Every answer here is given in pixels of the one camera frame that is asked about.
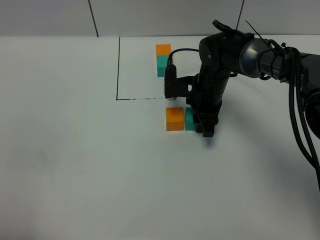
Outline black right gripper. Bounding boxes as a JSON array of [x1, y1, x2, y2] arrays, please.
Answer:
[[186, 72, 230, 137]]

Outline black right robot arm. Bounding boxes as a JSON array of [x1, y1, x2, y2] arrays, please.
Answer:
[[188, 20, 320, 138]]

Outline teal template block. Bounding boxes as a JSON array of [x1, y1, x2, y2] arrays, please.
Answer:
[[156, 55, 169, 78]]

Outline orange template block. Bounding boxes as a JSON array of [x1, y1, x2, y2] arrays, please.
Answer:
[[155, 44, 172, 56]]

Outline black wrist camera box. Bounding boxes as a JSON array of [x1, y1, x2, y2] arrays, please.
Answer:
[[164, 64, 177, 101]]

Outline black braided cable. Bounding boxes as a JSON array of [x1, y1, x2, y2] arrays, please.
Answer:
[[288, 47, 320, 193]]

